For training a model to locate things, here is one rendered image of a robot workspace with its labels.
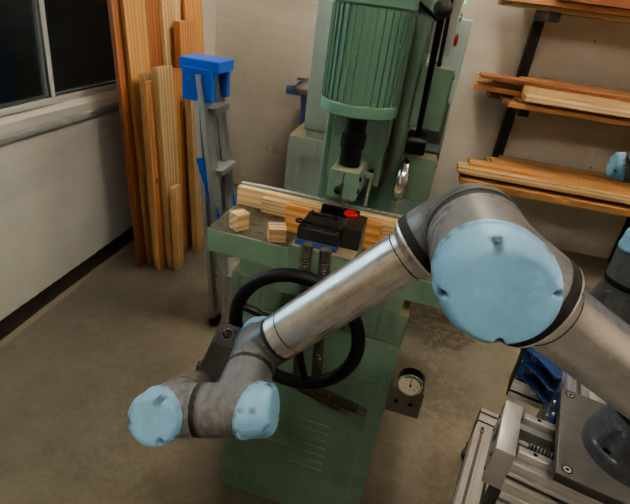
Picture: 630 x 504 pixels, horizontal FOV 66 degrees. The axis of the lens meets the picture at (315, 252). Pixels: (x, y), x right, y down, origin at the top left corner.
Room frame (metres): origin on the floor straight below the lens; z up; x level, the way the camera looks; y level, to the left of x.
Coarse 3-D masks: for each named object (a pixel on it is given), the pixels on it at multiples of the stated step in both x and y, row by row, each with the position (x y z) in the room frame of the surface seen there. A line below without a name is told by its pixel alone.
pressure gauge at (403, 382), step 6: (402, 372) 0.87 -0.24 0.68; (408, 372) 0.86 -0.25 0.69; (414, 372) 0.86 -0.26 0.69; (420, 372) 0.87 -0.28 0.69; (402, 378) 0.85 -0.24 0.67; (408, 378) 0.85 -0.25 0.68; (414, 378) 0.85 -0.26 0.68; (420, 378) 0.85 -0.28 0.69; (402, 384) 0.85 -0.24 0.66; (408, 384) 0.85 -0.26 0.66; (414, 384) 0.85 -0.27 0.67; (420, 384) 0.85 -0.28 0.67; (402, 390) 0.85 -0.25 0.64; (408, 390) 0.85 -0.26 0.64; (414, 390) 0.85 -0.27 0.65; (420, 390) 0.84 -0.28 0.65
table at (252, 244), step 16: (240, 208) 1.16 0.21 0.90; (256, 208) 1.18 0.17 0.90; (224, 224) 1.05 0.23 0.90; (256, 224) 1.08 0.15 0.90; (208, 240) 1.02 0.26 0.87; (224, 240) 1.01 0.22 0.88; (240, 240) 1.00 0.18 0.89; (256, 240) 1.00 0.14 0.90; (288, 240) 1.02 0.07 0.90; (240, 256) 1.00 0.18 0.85; (256, 256) 1.00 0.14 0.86; (272, 256) 0.99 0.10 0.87; (288, 288) 0.88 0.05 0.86; (416, 288) 0.92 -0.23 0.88; (432, 288) 0.91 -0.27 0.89; (432, 304) 0.91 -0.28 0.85
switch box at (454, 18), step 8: (456, 0) 1.36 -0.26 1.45; (456, 8) 1.36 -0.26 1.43; (456, 16) 1.36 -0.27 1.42; (456, 24) 1.36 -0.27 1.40; (432, 32) 1.37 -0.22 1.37; (448, 32) 1.36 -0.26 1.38; (432, 40) 1.36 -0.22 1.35; (440, 40) 1.36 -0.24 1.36; (448, 40) 1.36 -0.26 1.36; (448, 48) 1.36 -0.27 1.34; (448, 56) 1.36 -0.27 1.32
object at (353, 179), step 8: (368, 160) 1.20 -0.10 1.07; (336, 168) 1.09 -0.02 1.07; (344, 168) 1.09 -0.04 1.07; (352, 168) 1.10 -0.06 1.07; (360, 168) 1.11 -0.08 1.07; (336, 176) 1.08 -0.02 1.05; (344, 176) 1.08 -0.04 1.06; (352, 176) 1.07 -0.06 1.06; (360, 176) 1.09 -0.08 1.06; (328, 184) 1.08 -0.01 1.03; (336, 184) 1.08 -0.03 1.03; (344, 184) 1.07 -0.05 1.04; (352, 184) 1.07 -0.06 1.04; (360, 184) 1.12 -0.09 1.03; (328, 192) 1.08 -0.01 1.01; (344, 192) 1.07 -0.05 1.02; (352, 192) 1.07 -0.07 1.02; (352, 200) 1.07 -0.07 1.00
